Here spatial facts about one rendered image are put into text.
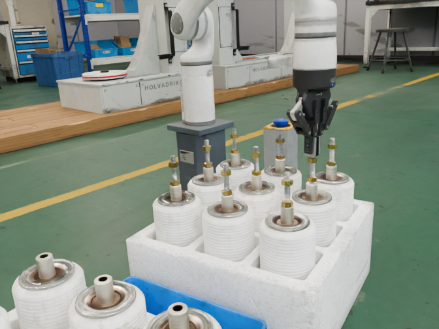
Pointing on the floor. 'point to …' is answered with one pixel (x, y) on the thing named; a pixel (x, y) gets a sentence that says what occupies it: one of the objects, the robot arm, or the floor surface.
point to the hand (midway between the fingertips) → (312, 145)
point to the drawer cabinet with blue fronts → (23, 50)
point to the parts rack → (87, 31)
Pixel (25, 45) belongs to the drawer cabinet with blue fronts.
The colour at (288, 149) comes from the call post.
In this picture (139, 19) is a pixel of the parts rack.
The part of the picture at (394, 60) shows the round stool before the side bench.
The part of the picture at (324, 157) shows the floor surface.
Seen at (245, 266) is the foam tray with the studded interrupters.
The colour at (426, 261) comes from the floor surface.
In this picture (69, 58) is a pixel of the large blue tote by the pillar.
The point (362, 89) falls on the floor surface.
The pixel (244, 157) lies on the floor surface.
